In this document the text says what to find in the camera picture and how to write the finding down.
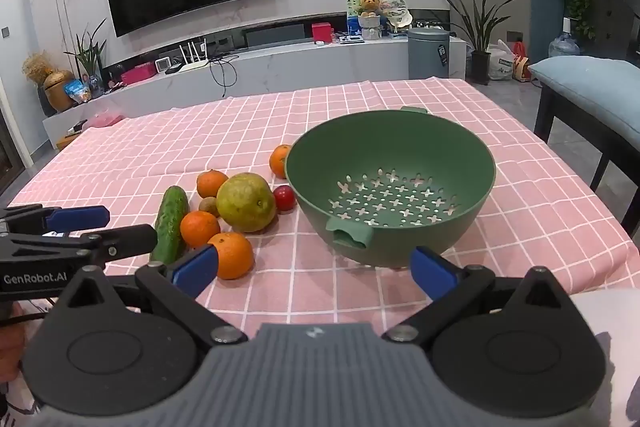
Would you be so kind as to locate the red box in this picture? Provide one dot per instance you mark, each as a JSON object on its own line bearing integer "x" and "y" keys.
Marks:
{"x": 322, "y": 33}

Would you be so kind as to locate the pink cloth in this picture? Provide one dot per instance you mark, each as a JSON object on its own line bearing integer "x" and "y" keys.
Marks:
{"x": 106, "y": 118}

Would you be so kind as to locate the small green potted plant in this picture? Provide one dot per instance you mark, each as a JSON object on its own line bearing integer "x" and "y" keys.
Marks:
{"x": 90, "y": 57}

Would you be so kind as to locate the white router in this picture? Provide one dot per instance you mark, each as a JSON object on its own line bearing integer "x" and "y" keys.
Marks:
{"x": 192, "y": 66}

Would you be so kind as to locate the green cucumber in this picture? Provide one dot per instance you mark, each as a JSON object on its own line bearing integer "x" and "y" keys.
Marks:
{"x": 170, "y": 217}

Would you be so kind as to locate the person's left forearm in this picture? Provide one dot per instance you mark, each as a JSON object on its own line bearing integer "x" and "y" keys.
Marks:
{"x": 12, "y": 339}

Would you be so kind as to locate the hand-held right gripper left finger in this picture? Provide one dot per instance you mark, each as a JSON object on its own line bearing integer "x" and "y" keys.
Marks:
{"x": 196, "y": 269}

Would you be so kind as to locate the long grey television console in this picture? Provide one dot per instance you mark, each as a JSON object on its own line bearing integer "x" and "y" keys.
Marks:
{"x": 300, "y": 62}

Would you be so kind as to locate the wooden box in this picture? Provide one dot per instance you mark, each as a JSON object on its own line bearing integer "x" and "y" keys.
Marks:
{"x": 66, "y": 142}

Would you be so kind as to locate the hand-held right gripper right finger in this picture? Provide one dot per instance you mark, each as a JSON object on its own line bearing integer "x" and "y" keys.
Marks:
{"x": 431, "y": 272}

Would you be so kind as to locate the small brown round fruit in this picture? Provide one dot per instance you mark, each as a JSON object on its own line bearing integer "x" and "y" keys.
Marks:
{"x": 208, "y": 206}

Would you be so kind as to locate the dark wooden chair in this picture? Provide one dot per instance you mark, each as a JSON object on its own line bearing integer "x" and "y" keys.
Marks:
{"x": 547, "y": 107}

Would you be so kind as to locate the long-leaved plant in black pot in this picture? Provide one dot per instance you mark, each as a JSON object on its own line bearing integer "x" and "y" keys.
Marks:
{"x": 481, "y": 67}

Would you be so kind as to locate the small white desk clock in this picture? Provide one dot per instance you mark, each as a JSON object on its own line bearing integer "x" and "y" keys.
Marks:
{"x": 162, "y": 65}

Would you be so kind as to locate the light blue cushion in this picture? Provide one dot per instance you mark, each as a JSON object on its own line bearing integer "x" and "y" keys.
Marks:
{"x": 590, "y": 87}

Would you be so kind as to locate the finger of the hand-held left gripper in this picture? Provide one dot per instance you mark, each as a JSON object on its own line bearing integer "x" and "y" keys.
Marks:
{"x": 75, "y": 218}
{"x": 130, "y": 239}

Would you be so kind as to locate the large green citrus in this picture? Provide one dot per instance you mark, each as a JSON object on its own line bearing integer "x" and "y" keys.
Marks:
{"x": 245, "y": 202}

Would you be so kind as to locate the red bag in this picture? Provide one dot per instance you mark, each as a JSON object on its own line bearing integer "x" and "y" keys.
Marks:
{"x": 521, "y": 64}

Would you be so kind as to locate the large water jug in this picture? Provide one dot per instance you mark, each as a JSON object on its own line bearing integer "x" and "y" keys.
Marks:
{"x": 564, "y": 44}

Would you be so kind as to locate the grey trash can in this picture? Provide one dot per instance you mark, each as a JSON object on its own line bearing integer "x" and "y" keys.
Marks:
{"x": 428, "y": 54}

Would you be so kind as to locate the orange mandarin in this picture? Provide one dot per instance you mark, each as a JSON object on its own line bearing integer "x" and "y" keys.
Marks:
{"x": 277, "y": 162}
{"x": 232, "y": 257}
{"x": 210, "y": 183}
{"x": 200, "y": 229}

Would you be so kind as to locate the grey-blue cabinet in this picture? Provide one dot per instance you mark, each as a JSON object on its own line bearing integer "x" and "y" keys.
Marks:
{"x": 615, "y": 22}

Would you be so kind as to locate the pink checked tablecloth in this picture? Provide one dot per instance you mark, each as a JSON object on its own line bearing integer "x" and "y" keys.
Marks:
{"x": 350, "y": 107}

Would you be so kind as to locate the red cherry tomato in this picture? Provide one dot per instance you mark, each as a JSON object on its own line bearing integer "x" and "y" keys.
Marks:
{"x": 285, "y": 198}

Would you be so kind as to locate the blue snack bag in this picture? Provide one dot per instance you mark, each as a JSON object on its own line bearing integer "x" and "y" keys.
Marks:
{"x": 77, "y": 91}

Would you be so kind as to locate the brown teddy bear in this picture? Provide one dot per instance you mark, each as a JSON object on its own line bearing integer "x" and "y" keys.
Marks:
{"x": 370, "y": 14}

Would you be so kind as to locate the white plastic bag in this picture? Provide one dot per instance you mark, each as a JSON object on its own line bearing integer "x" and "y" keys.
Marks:
{"x": 500, "y": 64}

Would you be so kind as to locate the pink box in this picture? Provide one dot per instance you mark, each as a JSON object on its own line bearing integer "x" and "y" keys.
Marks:
{"x": 137, "y": 74}

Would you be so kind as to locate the green colander bowl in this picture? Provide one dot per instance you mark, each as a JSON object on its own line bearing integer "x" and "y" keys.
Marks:
{"x": 400, "y": 147}

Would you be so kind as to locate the brown vase with dried flowers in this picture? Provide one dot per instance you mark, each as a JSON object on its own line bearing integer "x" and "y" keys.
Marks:
{"x": 59, "y": 89}

